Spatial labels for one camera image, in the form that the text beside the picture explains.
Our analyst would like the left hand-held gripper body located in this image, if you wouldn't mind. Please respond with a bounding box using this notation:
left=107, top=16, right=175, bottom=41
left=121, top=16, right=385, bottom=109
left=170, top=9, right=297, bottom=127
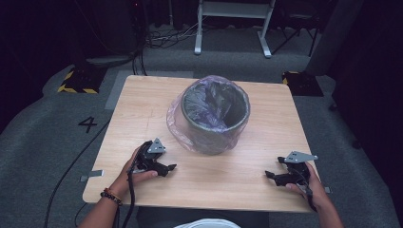
left=136, top=137, right=167, bottom=173

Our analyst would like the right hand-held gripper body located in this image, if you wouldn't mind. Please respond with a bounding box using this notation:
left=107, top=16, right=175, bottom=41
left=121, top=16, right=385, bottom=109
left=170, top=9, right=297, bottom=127
left=284, top=150, right=318, bottom=185

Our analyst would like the purple plastic bag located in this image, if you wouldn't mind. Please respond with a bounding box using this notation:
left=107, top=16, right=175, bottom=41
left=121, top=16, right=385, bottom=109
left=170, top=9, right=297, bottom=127
left=165, top=74, right=252, bottom=156

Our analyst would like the green plastic bucket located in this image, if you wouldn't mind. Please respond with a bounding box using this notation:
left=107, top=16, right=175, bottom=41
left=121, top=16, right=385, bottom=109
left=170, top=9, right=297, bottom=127
left=180, top=77, right=251, bottom=156

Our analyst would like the person's right hand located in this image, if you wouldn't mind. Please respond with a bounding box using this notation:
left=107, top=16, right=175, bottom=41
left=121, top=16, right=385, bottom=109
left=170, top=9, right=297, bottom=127
left=284, top=162, right=329, bottom=212

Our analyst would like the person's left hand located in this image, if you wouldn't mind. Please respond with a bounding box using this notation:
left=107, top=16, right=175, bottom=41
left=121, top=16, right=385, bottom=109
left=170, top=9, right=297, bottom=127
left=108, top=147, right=159, bottom=199

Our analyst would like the grey tape strip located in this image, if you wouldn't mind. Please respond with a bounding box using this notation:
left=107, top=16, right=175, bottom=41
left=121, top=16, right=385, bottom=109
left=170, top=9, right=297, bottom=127
left=80, top=169, right=105, bottom=182

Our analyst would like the grey column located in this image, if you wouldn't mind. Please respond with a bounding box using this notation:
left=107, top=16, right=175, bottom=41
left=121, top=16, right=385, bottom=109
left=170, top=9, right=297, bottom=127
left=305, top=0, right=365, bottom=77

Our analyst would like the black chair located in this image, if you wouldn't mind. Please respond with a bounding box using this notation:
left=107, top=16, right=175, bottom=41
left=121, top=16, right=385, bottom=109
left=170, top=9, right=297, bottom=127
left=272, top=0, right=321, bottom=58

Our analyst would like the white desk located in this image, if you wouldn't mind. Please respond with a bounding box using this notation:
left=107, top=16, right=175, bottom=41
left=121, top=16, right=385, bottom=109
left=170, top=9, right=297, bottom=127
left=194, top=0, right=277, bottom=59

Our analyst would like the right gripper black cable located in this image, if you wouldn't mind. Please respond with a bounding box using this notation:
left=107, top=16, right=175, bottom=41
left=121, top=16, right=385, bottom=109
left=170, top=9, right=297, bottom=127
left=304, top=185, right=317, bottom=213

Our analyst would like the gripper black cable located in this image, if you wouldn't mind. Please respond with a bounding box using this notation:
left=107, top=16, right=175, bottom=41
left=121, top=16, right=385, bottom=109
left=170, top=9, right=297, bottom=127
left=304, top=185, right=317, bottom=213
left=122, top=172, right=137, bottom=228

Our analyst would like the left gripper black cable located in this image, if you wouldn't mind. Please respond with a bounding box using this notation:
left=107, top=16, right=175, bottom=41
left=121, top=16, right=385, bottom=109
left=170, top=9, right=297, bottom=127
left=122, top=172, right=137, bottom=228

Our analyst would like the orange bracelet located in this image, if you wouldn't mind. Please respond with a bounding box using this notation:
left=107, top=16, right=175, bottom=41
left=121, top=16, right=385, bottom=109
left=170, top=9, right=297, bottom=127
left=104, top=187, right=123, bottom=201

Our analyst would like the dark beaded bracelet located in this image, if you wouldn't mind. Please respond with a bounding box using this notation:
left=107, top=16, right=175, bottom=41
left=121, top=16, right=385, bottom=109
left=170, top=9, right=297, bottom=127
left=100, top=191, right=123, bottom=207

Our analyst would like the black yellow striped base plate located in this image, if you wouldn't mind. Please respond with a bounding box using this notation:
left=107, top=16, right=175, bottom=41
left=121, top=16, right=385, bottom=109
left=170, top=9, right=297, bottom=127
left=57, top=66, right=107, bottom=95
left=281, top=70, right=325, bottom=98

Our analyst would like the long black floor cable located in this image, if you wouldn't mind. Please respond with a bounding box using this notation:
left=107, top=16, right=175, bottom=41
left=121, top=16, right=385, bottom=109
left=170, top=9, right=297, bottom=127
left=43, top=119, right=111, bottom=228

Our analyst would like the bundle of floor cables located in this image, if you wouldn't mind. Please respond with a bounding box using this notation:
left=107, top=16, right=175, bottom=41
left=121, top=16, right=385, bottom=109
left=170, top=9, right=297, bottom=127
left=145, top=22, right=203, bottom=50

